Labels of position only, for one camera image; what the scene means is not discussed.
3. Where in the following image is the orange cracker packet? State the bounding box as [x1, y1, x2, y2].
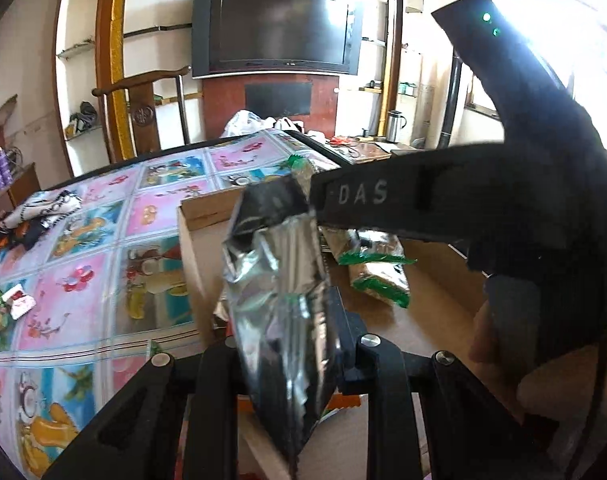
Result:
[326, 394, 367, 416]

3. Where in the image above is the metal kettle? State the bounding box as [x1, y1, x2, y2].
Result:
[386, 110, 407, 143]

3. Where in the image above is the brown side cabinet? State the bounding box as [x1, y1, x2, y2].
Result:
[0, 162, 39, 221]

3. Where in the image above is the black white bundle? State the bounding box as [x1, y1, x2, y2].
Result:
[70, 101, 102, 136]

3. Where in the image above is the golden arched frame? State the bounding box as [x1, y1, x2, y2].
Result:
[96, 0, 139, 163]

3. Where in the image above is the printed fruit tablecloth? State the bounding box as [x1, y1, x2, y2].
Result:
[0, 129, 344, 478]

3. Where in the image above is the black white patterned cloth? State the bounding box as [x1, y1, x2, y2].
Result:
[14, 192, 82, 231]

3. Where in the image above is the person's right hand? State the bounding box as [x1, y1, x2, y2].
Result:
[471, 300, 607, 423]

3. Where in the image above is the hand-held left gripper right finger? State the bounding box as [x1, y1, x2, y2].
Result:
[336, 300, 554, 480]

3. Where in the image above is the silver foil packet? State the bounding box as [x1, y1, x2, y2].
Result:
[222, 175, 345, 467]

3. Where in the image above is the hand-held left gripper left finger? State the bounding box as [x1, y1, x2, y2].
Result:
[44, 337, 249, 480]

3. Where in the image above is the low wooden cabinet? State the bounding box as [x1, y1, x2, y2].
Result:
[328, 135, 427, 166]

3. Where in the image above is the dark wall panel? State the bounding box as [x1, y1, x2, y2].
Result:
[244, 82, 313, 117]

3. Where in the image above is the orange black cloth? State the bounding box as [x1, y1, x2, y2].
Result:
[0, 212, 52, 271]

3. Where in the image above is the white red snack packet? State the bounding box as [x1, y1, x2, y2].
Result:
[6, 284, 37, 318]

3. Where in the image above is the black stove pipe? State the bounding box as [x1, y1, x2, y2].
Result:
[439, 55, 463, 150]

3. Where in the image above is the cardboard box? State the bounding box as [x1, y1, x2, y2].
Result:
[176, 187, 489, 480]

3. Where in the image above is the black television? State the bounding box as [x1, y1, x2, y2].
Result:
[191, 0, 364, 78]

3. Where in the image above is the wooden chair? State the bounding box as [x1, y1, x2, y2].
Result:
[92, 66, 192, 161]

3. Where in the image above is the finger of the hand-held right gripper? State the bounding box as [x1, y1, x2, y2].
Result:
[313, 212, 467, 252]

